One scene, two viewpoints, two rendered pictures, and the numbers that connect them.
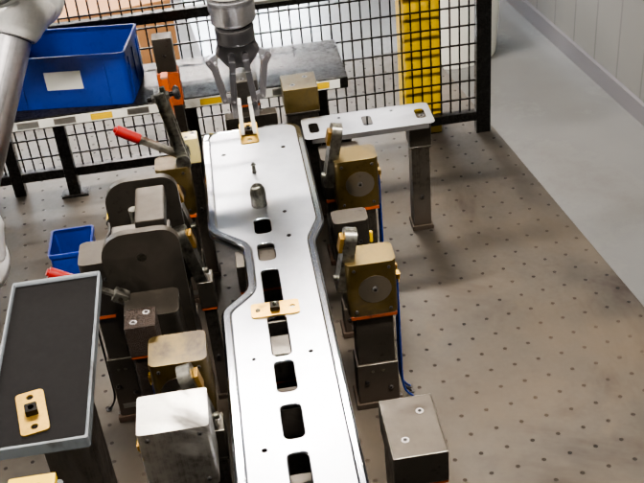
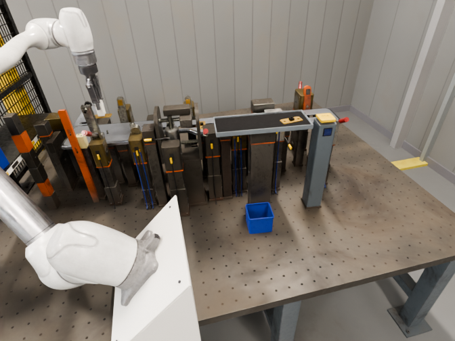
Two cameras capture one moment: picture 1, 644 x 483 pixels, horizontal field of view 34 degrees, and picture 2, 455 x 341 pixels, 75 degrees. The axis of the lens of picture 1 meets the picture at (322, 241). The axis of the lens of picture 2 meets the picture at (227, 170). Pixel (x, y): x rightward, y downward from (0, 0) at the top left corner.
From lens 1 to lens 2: 201 cm
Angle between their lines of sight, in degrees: 71
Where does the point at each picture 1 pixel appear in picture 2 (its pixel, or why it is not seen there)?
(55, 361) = (265, 120)
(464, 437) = not seen: hidden behind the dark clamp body
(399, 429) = (264, 102)
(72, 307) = (233, 120)
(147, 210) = (181, 106)
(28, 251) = (24, 277)
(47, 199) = not seen: outside the picture
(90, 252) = (170, 144)
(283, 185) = (123, 126)
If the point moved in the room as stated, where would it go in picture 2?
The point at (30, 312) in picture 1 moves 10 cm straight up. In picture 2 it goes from (235, 128) to (235, 103)
